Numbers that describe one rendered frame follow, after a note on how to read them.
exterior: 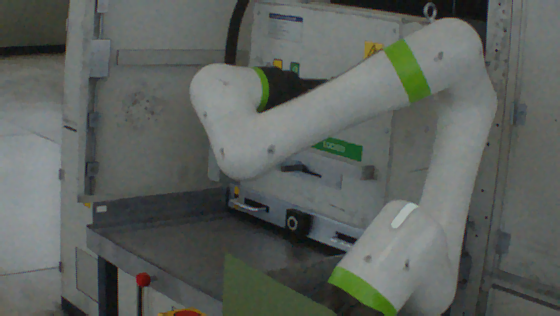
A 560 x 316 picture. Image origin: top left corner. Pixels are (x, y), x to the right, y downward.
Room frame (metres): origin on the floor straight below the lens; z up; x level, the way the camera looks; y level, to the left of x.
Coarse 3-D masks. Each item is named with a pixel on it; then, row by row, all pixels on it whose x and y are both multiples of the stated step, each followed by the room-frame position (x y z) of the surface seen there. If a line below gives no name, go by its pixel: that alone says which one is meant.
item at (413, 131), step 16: (256, 0) 2.32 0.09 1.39; (272, 0) 2.27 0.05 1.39; (384, 16) 2.00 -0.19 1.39; (400, 16) 2.13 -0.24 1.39; (416, 16) 2.19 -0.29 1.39; (400, 32) 1.96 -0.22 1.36; (432, 96) 2.04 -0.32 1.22; (400, 112) 1.97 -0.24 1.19; (416, 112) 2.00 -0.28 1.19; (432, 112) 2.04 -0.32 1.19; (400, 128) 1.97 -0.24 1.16; (416, 128) 2.01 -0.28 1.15; (432, 128) 2.05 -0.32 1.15; (400, 144) 1.98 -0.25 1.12; (416, 144) 2.01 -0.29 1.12; (432, 144) 2.05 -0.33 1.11; (400, 160) 1.98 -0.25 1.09; (416, 160) 2.01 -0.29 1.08; (400, 176) 1.98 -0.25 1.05; (416, 176) 2.02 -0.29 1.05; (400, 192) 1.99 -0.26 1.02; (416, 192) 2.02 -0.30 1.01
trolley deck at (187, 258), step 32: (192, 224) 2.20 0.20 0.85; (224, 224) 2.23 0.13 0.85; (256, 224) 2.25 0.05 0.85; (128, 256) 1.95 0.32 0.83; (160, 256) 1.93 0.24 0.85; (192, 256) 1.95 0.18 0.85; (224, 256) 1.98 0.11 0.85; (256, 256) 2.00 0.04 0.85; (288, 256) 2.02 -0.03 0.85; (320, 256) 2.03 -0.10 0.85; (160, 288) 1.85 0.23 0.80; (192, 288) 1.76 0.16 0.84
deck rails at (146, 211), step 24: (168, 192) 2.22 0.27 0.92; (192, 192) 2.26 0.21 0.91; (216, 192) 2.31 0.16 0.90; (96, 216) 2.08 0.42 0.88; (120, 216) 2.12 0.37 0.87; (144, 216) 2.17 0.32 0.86; (168, 216) 2.22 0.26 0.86; (192, 216) 2.26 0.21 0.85; (216, 216) 2.28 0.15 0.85; (312, 264) 1.78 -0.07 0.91; (336, 264) 1.82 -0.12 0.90; (312, 288) 1.78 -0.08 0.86
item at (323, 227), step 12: (252, 192) 2.27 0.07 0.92; (252, 204) 2.27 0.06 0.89; (264, 204) 2.23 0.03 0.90; (276, 204) 2.20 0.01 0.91; (288, 204) 2.17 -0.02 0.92; (264, 216) 2.23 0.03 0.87; (276, 216) 2.20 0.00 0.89; (312, 216) 2.11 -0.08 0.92; (324, 216) 2.08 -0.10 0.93; (312, 228) 2.10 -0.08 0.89; (324, 228) 2.07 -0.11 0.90; (336, 228) 2.05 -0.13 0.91; (348, 228) 2.02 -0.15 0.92; (360, 228) 2.00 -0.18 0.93; (324, 240) 2.07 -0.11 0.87; (348, 240) 2.02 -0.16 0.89
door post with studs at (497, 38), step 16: (496, 0) 2.09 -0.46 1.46; (496, 16) 2.09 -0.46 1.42; (496, 32) 2.08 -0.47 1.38; (496, 48) 2.08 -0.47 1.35; (496, 64) 2.08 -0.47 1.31; (496, 80) 2.08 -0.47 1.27; (496, 112) 2.07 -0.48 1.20; (496, 128) 2.07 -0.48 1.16; (496, 144) 2.06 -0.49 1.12; (480, 160) 2.10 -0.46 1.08; (496, 160) 2.06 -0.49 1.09; (480, 176) 2.09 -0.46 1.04; (480, 192) 2.09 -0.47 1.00; (480, 208) 2.08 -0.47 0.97; (480, 224) 2.08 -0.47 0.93; (480, 240) 2.07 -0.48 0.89; (480, 256) 2.07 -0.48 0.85; (480, 272) 2.06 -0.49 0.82; (464, 304) 2.08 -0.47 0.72
